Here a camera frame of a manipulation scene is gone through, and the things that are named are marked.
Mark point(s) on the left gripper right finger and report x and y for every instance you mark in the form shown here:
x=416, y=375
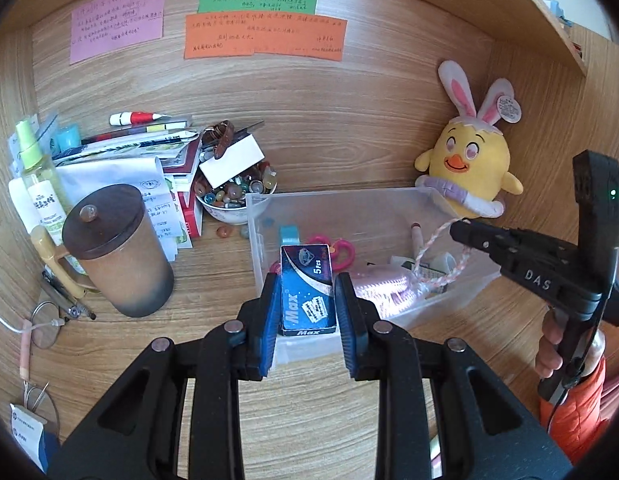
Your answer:
x=484, y=431

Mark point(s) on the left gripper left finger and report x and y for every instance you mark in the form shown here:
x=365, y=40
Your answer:
x=133, y=431

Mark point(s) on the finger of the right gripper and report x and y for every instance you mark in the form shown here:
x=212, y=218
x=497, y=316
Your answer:
x=476, y=234

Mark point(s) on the white bandage roll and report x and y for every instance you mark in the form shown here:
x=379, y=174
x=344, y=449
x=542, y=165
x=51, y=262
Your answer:
x=443, y=263

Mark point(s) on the braided pink rope keychain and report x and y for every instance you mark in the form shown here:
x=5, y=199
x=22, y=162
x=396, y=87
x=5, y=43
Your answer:
x=422, y=271

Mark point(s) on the blue Max blade box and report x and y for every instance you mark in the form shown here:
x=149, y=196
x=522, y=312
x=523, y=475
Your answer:
x=307, y=298

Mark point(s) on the pink scissors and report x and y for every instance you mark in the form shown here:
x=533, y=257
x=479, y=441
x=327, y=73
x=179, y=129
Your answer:
x=342, y=252

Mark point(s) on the blue tape roll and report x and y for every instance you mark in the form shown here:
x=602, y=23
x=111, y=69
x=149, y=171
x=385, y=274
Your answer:
x=289, y=236

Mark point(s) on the person's right hand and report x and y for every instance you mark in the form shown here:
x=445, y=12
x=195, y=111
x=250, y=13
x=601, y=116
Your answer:
x=547, y=359

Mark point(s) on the yellow chick plush toy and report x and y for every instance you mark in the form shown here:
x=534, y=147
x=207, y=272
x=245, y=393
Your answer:
x=469, y=163

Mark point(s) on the clear plastic storage bin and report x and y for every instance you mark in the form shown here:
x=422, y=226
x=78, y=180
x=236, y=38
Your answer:
x=377, y=223

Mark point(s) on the brown mug with lid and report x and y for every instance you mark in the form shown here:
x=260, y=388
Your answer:
x=108, y=244

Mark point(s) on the white bowl of beads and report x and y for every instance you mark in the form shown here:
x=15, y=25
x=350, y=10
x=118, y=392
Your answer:
x=242, y=196

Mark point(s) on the green spray bottle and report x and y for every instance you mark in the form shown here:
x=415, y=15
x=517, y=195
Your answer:
x=36, y=169

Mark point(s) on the stack of papers and books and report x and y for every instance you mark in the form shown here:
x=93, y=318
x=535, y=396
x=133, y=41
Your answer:
x=79, y=180

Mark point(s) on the white small box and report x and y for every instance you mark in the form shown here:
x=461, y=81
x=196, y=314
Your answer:
x=238, y=157

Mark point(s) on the red white marker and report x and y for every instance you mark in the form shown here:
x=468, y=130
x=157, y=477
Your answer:
x=124, y=119

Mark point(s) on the orange sticky note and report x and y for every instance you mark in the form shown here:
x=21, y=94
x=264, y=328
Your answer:
x=245, y=33

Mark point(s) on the green sticky note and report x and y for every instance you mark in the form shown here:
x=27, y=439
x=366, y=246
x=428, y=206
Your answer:
x=292, y=6

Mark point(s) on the pink sticky note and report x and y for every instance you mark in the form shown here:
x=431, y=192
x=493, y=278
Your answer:
x=102, y=26

